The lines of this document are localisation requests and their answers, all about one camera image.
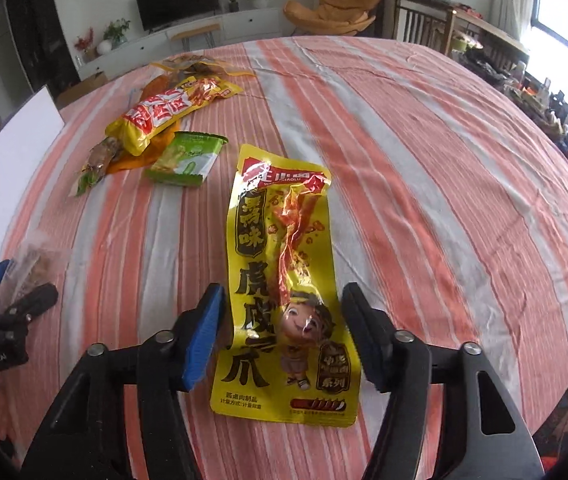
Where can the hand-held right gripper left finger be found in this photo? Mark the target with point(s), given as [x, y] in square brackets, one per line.
[204, 342]

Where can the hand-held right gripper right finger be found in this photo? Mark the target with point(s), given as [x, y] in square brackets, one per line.
[364, 342]

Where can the clear packet pale snack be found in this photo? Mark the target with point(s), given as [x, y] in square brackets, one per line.
[39, 265]

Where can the yellow snack packet black print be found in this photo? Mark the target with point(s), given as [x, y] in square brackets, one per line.
[254, 280]

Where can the yellow snack packet red-white label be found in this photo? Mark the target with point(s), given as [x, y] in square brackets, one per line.
[159, 112]

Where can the white board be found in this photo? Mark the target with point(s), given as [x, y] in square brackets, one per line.
[4, 170]

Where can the clear packet brown green snack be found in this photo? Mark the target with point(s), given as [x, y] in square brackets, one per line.
[96, 160]

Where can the orange snack packet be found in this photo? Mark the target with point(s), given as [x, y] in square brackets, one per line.
[131, 162]

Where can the orange white striped sheet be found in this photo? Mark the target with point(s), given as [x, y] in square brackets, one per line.
[439, 185]

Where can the cardboard box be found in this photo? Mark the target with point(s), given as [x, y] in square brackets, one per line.
[84, 87]

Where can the red flower arrangement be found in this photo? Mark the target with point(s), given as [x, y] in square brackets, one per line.
[85, 40]

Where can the green plant white vase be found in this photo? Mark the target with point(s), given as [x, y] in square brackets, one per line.
[116, 30]

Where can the row of small clutter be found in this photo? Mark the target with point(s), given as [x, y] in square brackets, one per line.
[549, 105]

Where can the wooden stool metal legs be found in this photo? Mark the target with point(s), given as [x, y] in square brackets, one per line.
[196, 30]

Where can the white television cabinet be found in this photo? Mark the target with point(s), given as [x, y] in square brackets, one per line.
[249, 25]

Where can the dark wooden chair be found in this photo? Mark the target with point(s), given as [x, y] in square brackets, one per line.
[414, 20]

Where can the orange lounge chair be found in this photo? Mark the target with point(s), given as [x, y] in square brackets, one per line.
[344, 10]

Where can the black television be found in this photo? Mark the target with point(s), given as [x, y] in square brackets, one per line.
[176, 0]

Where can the wooden table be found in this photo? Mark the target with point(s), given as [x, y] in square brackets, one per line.
[494, 35]

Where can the dark wall cabinet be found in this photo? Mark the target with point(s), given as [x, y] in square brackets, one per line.
[39, 25]

